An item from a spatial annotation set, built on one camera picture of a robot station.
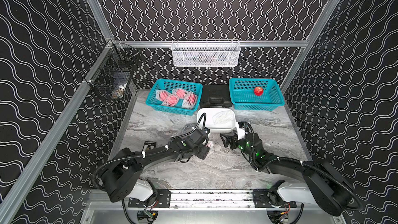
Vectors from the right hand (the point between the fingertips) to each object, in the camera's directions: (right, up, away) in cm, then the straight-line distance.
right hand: (227, 132), depth 86 cm
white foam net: (-10, -6, -4) cm, 12 cm away
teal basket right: (+17, +21, +31) cm, 41 cm away
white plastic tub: (+3, +2, +11) cm, 11 cm away
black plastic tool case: (-5, +22, +23) cm, 32 cm away
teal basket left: (-23, +24, +24) cm, 41 cm away
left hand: (-13, -7, -1) cm, 15 cm away
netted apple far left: (-43, +22, +23) cm, 54 cm away
